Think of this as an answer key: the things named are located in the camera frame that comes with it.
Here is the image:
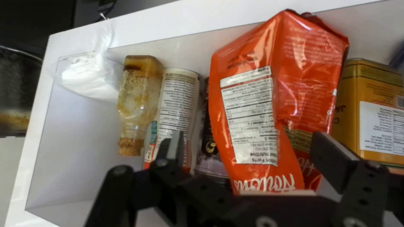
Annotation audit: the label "amber honey bottle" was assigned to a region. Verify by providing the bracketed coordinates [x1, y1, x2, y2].
[117, 54, 166, 157]

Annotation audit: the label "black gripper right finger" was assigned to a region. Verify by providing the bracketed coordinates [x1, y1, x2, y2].
[311, 131, 404, 227]

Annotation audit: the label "clear bag white contents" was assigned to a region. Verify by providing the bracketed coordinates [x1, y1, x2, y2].
[56, 50, 124, 103]

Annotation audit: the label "white open shelf box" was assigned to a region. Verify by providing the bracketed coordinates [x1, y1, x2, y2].
[4, 0, 404, 227]

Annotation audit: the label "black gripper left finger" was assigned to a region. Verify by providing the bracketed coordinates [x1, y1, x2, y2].
[83, 130, 238, 227]

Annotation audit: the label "orange snack bag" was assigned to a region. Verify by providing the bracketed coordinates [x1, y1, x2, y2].
[209, 9, 352, 195]

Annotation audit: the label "dark metal pot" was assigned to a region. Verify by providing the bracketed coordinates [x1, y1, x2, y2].
[0, 44, 45, 138]

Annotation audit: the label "yellow metal tin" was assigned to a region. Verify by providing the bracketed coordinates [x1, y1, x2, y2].
[330, 56, 404, 170]

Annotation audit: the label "white labelled canister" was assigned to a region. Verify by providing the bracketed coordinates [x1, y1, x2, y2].
[142, 67, 204, 172]

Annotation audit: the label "dark brown package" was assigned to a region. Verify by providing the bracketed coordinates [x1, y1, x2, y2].
[192, 77, 232, 179]

